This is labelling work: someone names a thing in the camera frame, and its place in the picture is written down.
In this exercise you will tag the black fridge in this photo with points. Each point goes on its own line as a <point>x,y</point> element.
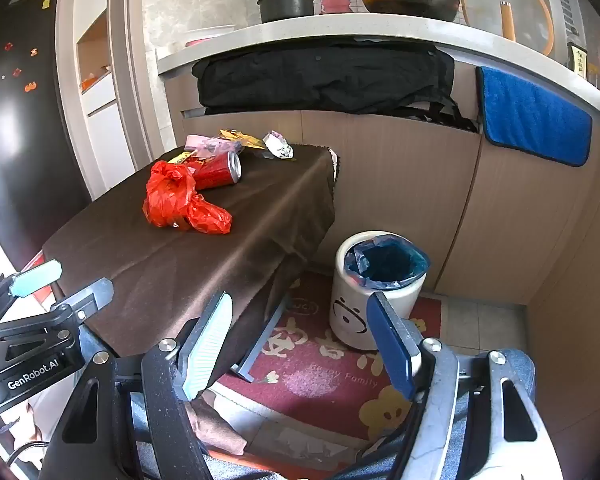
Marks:
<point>25,160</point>

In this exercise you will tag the brown tablecloth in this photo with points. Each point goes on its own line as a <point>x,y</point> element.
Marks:
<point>205,240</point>

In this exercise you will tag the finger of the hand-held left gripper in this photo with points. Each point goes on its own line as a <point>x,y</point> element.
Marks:
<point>92,295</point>
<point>35,276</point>

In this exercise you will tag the blue towel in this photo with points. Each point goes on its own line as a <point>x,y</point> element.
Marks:
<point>530,115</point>

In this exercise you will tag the white crumpled wrapper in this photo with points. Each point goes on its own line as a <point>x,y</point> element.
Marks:
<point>280,146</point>

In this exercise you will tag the white bin with face print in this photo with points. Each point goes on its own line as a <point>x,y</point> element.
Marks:
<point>350,310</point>

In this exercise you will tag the red drink can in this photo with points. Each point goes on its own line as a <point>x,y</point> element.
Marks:
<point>215,172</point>

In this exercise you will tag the beige kitchen cabinet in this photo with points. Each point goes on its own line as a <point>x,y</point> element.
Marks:
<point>405,180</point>

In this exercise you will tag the group of fridge magnets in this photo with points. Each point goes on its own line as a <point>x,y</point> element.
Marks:
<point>30,86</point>

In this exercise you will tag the red plastic bag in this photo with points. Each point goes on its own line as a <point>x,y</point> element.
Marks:
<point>170,195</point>

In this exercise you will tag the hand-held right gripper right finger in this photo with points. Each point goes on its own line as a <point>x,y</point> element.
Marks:
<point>390,345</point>

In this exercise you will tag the black pot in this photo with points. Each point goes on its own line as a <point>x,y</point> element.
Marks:
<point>285,7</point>

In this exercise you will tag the small framed sign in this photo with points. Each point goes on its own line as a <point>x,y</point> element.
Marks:
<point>577,60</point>

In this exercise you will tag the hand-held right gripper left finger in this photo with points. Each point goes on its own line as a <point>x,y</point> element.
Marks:
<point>207,342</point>

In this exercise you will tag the grey folding table frame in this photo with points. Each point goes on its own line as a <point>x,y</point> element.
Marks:
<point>260,345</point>

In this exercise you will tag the blue bin liner bag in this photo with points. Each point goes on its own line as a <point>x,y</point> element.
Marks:
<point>385,265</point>

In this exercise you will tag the glass lid with orange rim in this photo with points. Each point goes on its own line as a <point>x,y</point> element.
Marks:
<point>480,5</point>

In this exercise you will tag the pink wrapper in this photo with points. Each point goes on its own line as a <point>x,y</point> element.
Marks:
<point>200,142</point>

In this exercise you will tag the red patterned floor mat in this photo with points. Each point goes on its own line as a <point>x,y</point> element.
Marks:
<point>305,385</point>

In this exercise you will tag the black bag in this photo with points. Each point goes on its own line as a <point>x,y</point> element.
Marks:
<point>330,80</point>

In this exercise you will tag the white wall cabinet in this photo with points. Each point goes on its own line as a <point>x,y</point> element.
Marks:
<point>105,130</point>

